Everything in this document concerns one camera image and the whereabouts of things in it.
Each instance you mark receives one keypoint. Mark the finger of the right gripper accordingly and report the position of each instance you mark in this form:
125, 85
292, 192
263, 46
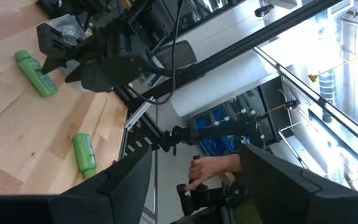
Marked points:
92, 76
54, 43

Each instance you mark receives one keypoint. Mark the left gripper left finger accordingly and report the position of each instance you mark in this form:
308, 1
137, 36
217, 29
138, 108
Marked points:
120, 193

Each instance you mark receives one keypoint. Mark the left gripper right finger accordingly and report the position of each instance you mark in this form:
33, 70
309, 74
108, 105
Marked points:
291, 199

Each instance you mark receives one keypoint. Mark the black mesh puff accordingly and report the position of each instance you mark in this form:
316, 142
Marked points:
70, 29

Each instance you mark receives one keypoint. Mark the green travel bottle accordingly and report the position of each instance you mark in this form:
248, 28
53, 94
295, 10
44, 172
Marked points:
84, 155
36, 73

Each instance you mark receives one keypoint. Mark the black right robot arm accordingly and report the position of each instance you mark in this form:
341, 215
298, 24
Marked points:
151, 25

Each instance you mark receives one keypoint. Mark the clear plastic container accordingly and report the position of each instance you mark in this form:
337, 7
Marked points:
54, 23

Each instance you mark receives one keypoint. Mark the person's hand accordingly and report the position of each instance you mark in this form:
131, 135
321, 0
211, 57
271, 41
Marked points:
210, 169

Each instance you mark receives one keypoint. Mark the white building pillar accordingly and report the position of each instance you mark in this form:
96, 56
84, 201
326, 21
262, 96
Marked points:
222, 84

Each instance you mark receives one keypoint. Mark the long ceiling light strip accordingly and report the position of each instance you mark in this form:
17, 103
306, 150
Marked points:
306, 93

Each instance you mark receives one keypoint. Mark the blue storage bins shelf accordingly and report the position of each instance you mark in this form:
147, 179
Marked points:
219, 115

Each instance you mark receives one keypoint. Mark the slanted silver spiral duct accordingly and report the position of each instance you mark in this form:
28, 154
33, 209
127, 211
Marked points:
328, 87

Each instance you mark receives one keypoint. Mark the black aluminium table frame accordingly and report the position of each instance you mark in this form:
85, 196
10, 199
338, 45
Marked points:
259, 37

